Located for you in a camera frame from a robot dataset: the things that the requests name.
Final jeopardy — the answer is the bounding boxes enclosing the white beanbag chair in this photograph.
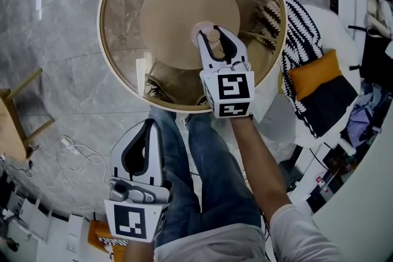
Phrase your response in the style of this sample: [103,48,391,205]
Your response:
[254,4,362,148]

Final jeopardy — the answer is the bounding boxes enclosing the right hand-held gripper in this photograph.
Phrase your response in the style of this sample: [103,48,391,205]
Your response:
[196,25,256,119]

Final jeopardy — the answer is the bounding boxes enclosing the black bag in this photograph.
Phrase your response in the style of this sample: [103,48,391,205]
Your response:
[359,36,393,87]

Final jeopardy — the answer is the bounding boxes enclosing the person's right forearm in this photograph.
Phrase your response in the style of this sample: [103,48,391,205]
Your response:
[229,115,292,220]

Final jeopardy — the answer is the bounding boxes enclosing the person's left forearm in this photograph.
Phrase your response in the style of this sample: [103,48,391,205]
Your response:
[122,237,156,262]

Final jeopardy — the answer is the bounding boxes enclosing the round glass side table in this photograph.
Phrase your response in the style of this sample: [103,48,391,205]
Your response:
[97,0,289,114]

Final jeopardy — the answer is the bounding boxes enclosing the cream plush toy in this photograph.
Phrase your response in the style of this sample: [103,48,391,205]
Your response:
[365,0,393,37]

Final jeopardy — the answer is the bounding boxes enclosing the pile of blue clothes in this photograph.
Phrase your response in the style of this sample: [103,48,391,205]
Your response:
[340,82,384,148]

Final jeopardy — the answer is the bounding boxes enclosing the clear bottle red label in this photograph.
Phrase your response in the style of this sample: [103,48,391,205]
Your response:
[316,174,331,194]

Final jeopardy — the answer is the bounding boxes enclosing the person's white shirt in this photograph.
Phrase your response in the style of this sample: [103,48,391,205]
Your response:
[153,204,341,262]

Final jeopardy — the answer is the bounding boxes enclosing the person's blue jeans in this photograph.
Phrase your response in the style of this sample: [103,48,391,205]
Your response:
[149,106,265,248]

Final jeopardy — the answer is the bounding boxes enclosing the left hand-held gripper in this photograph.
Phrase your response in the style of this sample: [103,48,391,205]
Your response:
[103,118,173,244]

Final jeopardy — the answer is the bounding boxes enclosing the orange cushion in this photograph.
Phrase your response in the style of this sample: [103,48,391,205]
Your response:
[287,50,343,101]

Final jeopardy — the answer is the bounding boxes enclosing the white cable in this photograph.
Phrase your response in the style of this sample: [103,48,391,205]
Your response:
[53,136,108,215]

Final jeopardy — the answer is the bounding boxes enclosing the white cardboard box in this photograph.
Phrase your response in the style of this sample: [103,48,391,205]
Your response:
[66,213,93,255]

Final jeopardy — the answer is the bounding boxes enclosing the white power strip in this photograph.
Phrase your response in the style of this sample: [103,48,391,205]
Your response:
[60,136,81,157]

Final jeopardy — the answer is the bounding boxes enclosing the white shelf unit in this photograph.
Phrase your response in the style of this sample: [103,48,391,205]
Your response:
[6,190,52,245]

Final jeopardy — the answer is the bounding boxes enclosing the black folded cloth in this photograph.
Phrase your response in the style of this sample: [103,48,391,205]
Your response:
[302,75,359,138]

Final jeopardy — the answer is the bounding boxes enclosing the black pouch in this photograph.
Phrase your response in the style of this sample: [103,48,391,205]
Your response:
[322,147,351,172]

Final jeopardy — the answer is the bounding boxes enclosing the black white zigzag blanket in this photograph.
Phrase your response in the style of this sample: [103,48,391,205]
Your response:
[248,0,325,139]

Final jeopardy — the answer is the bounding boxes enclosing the wooden side table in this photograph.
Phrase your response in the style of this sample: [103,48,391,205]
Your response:
[0,67,56,162]

